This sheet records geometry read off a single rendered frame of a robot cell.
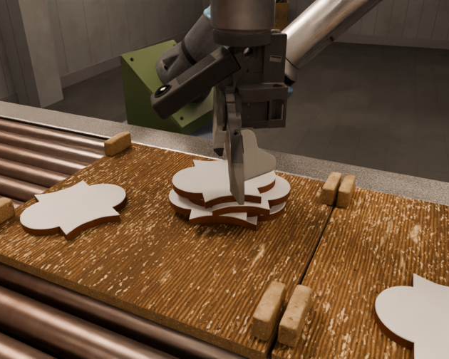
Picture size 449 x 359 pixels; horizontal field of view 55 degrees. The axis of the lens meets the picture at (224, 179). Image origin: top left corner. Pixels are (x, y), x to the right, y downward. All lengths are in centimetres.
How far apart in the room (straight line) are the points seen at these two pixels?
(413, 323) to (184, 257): 25
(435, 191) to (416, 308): 33
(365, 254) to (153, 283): 25
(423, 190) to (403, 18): 639
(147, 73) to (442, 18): 631
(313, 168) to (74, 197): 41
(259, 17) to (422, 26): 665
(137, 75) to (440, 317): 79
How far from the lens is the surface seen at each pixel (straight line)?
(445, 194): 77
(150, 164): 75
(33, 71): 416
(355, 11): 91
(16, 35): 417
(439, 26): 714
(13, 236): 62
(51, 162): 85
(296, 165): 79
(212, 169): 62
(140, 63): 106
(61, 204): 64
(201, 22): 100
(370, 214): 63
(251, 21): 50
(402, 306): 48
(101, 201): 63
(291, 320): 42
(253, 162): 53
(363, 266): 53
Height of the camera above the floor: 126
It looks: 28 degrees down
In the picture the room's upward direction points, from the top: straight up
